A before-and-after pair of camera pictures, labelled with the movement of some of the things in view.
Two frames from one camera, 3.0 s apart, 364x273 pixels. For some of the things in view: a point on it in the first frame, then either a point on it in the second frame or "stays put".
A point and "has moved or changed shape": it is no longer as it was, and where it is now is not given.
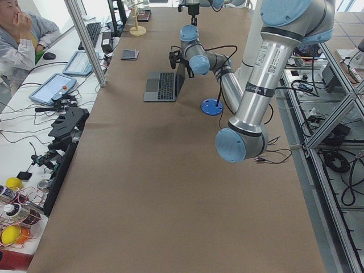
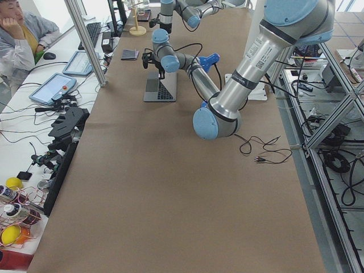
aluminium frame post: [81, 30] stays put
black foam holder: [67, 129] stays put
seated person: [23, 37] stays put
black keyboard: [92, 29] stays put
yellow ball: [9, 234] stays put
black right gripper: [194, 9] -> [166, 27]
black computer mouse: [49, 56] stays put
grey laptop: [163, 87] has moved or changed shape
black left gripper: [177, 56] -> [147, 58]
